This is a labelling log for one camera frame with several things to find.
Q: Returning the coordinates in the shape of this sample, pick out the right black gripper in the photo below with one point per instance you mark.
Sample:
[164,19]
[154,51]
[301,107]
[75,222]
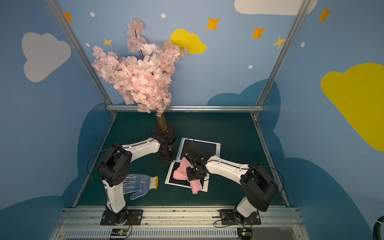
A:
[194,172]

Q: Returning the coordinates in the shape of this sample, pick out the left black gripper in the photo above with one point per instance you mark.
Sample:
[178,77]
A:
[165,153]

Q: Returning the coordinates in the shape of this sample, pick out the pink cloth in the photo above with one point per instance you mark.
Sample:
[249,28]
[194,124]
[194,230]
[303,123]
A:
[181,174]

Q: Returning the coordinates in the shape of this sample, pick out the white drawing tablet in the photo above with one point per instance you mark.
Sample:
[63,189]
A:
[200,146]
[170,180]

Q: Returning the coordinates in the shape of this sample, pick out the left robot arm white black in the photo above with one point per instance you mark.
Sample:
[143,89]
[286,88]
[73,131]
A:
[114,171]

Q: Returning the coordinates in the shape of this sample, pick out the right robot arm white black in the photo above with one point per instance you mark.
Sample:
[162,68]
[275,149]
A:
[257,184]

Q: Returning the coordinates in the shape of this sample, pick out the blue dotted work glove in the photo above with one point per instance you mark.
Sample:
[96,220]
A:
[137,185]

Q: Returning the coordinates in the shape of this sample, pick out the pink cherry blossom tree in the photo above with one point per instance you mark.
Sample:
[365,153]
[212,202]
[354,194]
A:
[145,80]

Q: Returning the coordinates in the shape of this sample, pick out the right green circuit board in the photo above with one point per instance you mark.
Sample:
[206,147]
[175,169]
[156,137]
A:
[244,234]

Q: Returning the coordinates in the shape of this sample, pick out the green circuit board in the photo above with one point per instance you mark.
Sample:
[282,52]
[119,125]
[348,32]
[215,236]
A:
[244,234]
[119,233]

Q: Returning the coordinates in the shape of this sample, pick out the left green circuit board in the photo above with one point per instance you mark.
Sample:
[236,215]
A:
[119,233]

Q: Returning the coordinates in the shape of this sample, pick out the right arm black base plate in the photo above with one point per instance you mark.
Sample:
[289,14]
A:
[231,217]

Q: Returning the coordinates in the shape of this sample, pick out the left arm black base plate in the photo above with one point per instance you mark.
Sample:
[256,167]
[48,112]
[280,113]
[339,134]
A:
[124,218]

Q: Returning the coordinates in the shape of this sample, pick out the aluminium front mounting rail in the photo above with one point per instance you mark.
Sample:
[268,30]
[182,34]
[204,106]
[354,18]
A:
[180,223]

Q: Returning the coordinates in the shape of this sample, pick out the aluminium frame rails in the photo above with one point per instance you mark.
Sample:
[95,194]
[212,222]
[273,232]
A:
[211,91]

